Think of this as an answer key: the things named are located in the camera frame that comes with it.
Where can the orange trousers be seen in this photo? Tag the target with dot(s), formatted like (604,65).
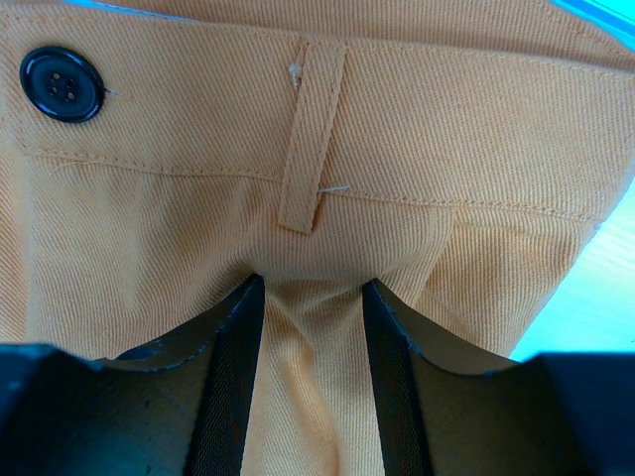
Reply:
(154,154)

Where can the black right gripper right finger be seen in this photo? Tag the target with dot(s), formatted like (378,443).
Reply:
(447,407)

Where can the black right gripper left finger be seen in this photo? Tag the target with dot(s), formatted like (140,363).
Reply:
(176,405)

